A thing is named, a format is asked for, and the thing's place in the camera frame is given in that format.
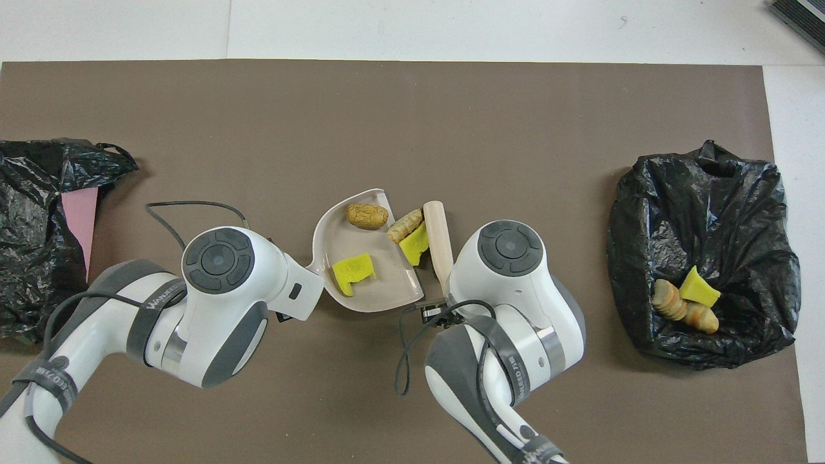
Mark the striped toy croissant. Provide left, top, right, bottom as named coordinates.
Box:
left=652, top=278, right=688, bottom=322

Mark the pink bin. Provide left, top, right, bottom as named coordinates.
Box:
left=61, top=187, right=99, bottom=282

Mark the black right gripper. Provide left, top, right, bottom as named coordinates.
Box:
left=419, top=299, right=466, bottom=326

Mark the beige hand brush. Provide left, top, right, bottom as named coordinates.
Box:
left=423, top=200, right=456, bottom=294

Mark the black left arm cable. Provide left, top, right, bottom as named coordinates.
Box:
left=144, top=200, right=249, bottom=252

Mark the dark grey ribbed device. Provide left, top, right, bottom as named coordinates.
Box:
left=769, top=0, right=825, bottom=56

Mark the curled yellow sponge piece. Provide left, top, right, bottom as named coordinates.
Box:
left=332, top=252, right=377, bottom=298

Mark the beige plastic dustpan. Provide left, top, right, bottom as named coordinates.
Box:
left=312, top=188, right=426, bottom=314

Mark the brown table mat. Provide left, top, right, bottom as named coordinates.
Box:
left=0, top=59, right=808, bottom=464

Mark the black trash bag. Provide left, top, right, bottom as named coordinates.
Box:
left=606, top=139, right=802, bottom=371
left=0, top=137, right=139, bottom=342

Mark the brown toy nugget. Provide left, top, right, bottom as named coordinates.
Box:
left=347, top=203, right=390, bottom=231

